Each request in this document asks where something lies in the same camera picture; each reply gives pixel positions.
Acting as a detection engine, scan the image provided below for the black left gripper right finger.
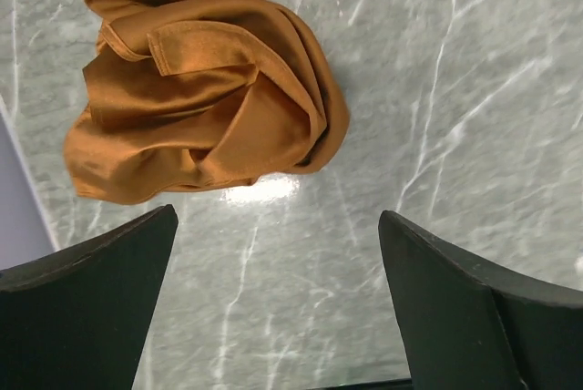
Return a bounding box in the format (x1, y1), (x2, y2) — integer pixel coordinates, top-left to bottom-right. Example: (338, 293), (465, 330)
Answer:
(378, 211), (582, 389)

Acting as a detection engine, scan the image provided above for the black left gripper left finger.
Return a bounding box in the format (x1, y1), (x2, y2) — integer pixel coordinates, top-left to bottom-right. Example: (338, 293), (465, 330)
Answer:
(1, 204), (178, 389)

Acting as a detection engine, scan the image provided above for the orange cloth napkin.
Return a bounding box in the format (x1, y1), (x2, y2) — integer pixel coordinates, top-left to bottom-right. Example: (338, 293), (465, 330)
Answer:
(64, 0), (349, 205)

